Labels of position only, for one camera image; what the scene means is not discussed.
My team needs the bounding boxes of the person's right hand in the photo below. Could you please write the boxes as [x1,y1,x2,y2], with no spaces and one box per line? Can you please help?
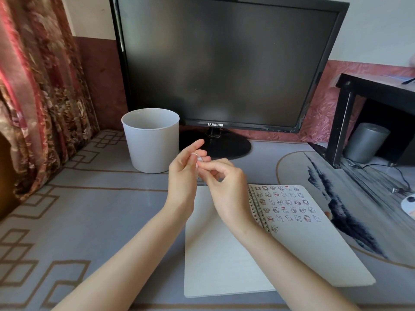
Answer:
[196,158,259,232]

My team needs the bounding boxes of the grey cylindrical speaker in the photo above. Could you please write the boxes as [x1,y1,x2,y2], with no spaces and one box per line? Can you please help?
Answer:
[344,123,390,163]

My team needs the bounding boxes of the white labelled VR controller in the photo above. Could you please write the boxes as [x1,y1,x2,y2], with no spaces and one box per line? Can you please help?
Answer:
[401,193,415,221]

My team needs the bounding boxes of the cream spiral notebook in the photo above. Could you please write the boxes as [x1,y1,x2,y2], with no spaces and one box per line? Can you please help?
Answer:
[184,184,377,298]

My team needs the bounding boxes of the person's left hand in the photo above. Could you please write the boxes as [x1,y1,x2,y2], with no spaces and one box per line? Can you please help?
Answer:
[163,139,212,221]

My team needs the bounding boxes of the black computer monitor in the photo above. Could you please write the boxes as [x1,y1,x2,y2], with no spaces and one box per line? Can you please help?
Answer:
[109,0,351,160]

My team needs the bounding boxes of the grey patterned desk mat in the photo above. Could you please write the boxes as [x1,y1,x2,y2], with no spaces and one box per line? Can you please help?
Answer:
[0,129,415,311]

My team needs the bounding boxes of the brown floral curtain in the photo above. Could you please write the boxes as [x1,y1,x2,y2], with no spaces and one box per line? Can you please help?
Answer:
[0,0,99,202]

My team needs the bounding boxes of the white paper sheets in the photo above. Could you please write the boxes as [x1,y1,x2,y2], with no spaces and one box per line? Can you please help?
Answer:
[381,73,415,84]

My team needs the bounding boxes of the person's right forearm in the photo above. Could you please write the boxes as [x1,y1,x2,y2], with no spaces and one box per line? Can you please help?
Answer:
[235,219,361,311]

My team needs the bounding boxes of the person's left forearm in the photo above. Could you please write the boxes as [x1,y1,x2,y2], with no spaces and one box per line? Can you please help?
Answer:
[50,206,192,311]

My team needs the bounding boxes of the white plastic waste bin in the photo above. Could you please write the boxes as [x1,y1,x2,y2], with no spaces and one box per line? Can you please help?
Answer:
[121,108,180,174]

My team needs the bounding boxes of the black shelf frame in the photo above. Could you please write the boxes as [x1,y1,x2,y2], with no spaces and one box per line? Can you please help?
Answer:
[308,73,415,169]

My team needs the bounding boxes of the black cable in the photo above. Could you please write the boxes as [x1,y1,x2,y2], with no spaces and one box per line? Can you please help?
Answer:
[349,162,412,191]

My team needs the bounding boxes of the white sticker strip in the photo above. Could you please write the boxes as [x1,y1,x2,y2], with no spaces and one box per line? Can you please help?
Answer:
[191,152,208,168]

